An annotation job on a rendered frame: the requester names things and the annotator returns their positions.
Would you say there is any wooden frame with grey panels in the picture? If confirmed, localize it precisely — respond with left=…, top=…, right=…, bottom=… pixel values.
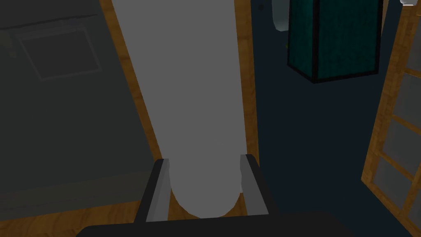
left=360, top=0, right=421, bottom=237

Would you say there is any teal cabinet with black frame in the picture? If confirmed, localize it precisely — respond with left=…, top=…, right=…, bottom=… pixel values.
left=286, top=0, right=384, bottom=85

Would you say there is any grey wood-framed cupboard door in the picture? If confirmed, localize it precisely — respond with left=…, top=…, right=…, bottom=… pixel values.
left=0, top=0, right=261, bottom=237

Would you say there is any grey rounded bar handle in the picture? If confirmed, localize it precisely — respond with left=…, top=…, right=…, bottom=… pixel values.
left=111, top=0, right=248, bottom=219

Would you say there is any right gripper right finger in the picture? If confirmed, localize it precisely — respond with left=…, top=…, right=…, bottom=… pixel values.
left=240, top=153, right=278, bottom=217

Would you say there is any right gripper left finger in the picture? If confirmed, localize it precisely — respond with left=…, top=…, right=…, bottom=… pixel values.
left=133, top=158, right=172, bottom=225

